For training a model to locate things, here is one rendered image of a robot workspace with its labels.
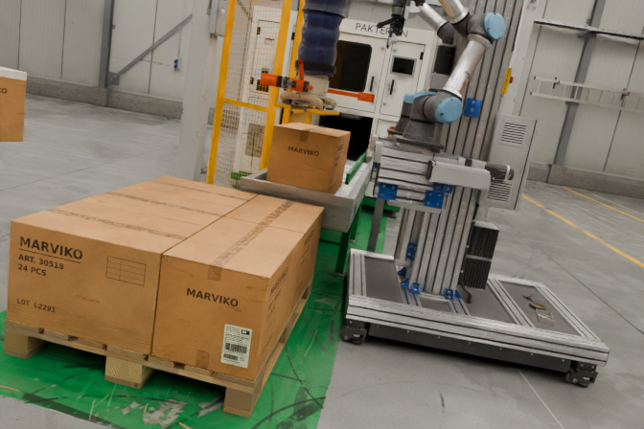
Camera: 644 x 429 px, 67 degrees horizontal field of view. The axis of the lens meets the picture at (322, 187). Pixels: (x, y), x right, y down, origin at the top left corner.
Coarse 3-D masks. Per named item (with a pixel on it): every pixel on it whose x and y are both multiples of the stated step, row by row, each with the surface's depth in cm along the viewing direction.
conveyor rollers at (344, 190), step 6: (348, 162) 496; (354, 162) 504; (348, 168) 452; (360, 168) 468; (264, 180) 327; (342, 180) 381; (354, 180) 389; (342, 186) 355; (348, 186) 362; (336, 192) 328; (342, 192) 329; (348, 192) 336
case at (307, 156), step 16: (288, 128) 291; (304, 128) 303; (320, 128) 326; (272, 144) 294; (288, 144) 293; (304, 144) 291; (320, 144) 289; (336, 144) 287; (272, 160) 296; (288, 160) 294; (304, 160) 292; (320, 160) 291; (336, 160) 300; (272, 176) 298; (288, 176) 296; (304, 176) 294; (320, 176) 292; (336, 176) 315
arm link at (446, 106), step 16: (480, 16) 218; (496, 16) 214; (480, 32) 216; (496, 32) 216; (480, 48) 217; (464, 64) 217; (448, 80) 220; (464, 80) 217; (432, 96) 225; (448, 96) 216; (432, 112) 219; (448, 112) 215
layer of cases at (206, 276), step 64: (128, 192) 242; (192, 192) 263; (64, 256) 177; (128, 256) 173; (192, 256) 173; (256, 256) 184; (64, 320) 182; (128, 320) 177; (192, 320) 173; (256, 320) 169
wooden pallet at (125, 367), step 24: (24, 336) 186; (48, 336) 184; (72, 336) 186; (288, 336) 237; (120, 360) 180; (144, 360) 179; (168, 360) 177; (240, 384) 174; (264, 384) 195; (240, 408) 176
